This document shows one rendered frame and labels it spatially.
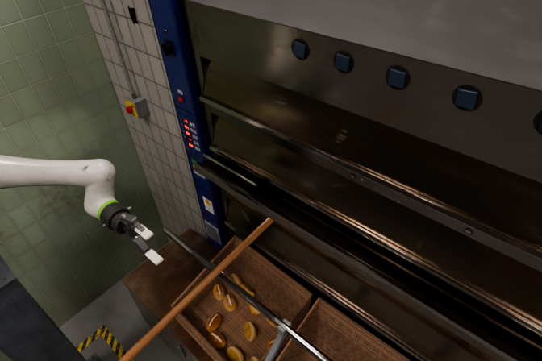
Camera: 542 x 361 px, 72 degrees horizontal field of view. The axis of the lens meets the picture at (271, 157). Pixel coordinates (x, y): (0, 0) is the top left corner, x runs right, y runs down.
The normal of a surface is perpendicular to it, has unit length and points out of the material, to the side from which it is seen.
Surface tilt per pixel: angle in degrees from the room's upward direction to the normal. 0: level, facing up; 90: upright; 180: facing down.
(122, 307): 0
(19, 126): 90
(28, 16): 90
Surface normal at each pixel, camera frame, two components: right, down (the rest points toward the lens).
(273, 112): -0.64, 0.21
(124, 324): -0.05, -0.77
